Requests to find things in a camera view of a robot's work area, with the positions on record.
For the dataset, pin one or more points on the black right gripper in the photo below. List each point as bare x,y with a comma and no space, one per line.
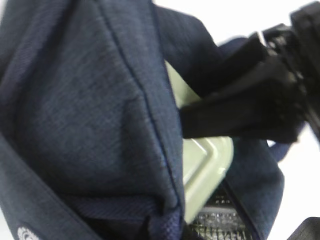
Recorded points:
298,46

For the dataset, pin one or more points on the green lidded lunch box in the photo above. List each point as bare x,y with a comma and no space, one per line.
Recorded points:
198,164

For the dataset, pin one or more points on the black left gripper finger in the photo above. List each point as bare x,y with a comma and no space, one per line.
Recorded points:
309,229

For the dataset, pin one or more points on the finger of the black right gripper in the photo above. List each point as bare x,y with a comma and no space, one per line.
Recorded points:
261,104

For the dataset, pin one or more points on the navy blue lunch bag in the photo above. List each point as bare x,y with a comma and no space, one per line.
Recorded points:
82,94

